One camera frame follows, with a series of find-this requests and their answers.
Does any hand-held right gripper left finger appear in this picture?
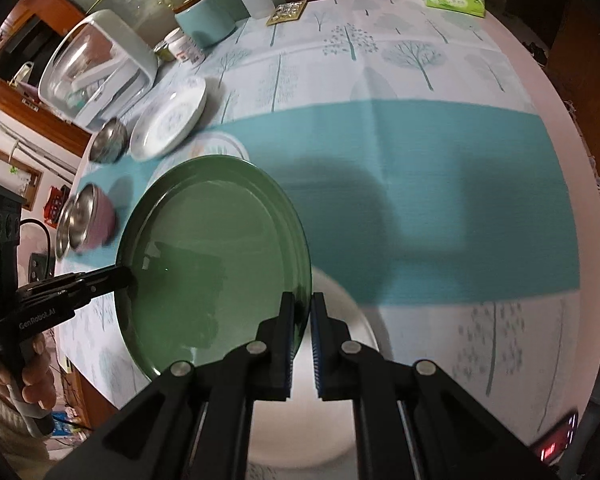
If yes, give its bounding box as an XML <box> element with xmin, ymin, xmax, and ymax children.
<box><xmin>45</xmin><ymin>291</ymin><xmax>297</xmax><ymax>480</ymax></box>

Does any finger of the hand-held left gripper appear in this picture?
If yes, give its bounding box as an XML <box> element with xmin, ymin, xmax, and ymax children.
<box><xmin>17</xmin><ymin>282</ymin><xmax>131</xmax><ymax>312</ymax></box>
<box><xmin>55</xmin><ymin>266</ymin><xmax>133</xmax><ymax>286</ymax></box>

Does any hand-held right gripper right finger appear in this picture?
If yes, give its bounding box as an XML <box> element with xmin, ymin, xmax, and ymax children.
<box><xmin>310</xmin><ymin>291</ymin><xmax>556</xmax><ymax>480</ymax></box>

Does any large white plate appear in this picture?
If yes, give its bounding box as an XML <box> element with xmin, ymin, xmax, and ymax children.
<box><xmin>247</xmin><ymin>265</ymin><xmax>381</xmax><ymax>467</ymax></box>

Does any pink steel-lined bowl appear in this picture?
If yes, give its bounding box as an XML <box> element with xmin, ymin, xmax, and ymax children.
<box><xmin>67</xmin><ymin>183</ymin><xmax>117</xmax><ymax>254</ymax></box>

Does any green plate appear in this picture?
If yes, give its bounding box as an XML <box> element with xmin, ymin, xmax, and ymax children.
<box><xmin>115</xmin><ymin>156</ymin><xmax>313</xmax><ymax>381</ymax></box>

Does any stainless steel bowl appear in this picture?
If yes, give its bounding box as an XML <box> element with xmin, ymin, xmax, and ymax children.
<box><xmin>54</xmin><ymin>195</ymin><xmax>81</xmax><ymax>257</ymax></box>
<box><xmin>87</xmin><ymin>116</ymin><xmax>130</xmax><ymax>164</ymax></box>

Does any person's left hand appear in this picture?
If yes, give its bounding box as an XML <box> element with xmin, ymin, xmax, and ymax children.
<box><xmin>0</xmin><ymin>335</ymin><xmax>58</xmax><ymax>416</ymax></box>

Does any white patterned plate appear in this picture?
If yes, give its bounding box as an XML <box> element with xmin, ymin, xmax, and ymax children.
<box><xmin>129</xmin><ymin>77</ymin><xmax>208</xmax><ymax>162</ymax></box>

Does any white clear storage box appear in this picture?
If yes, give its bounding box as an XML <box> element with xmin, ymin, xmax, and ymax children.
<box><xmin>37</xmin><ymin>9</ymin><xmax>161</xmax><ymax>128</ymax></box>

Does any white pill bottle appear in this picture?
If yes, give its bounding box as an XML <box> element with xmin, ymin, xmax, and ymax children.
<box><xmin>164</xmin><ymin>27</ymin><xmax>206</xmax><ymax>65</ymax></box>

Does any black device with red display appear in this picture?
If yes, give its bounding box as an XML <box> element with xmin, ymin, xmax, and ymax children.
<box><xmin>530</xmin><ymin>410</ymin><xmax>581</xmax><ymax>466</ymax></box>

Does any teal canister with wooden lid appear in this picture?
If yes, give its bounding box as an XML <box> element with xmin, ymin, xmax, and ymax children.
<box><xmin>172</xmin><ymin>0</ymin><xmax>237</xmax><ymax>50</ymax></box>

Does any gold blister pack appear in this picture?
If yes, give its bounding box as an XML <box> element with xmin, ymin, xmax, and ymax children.
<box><xmin>266</xmin><ymin>1</ymin><xmax>308</xmax><ymax>27</ymax></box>

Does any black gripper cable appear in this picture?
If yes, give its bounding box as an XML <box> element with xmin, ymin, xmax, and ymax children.
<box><xmin>19</xmin><ymin>219</ymin><xmax>56</xmax><ymax>276</ymax></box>

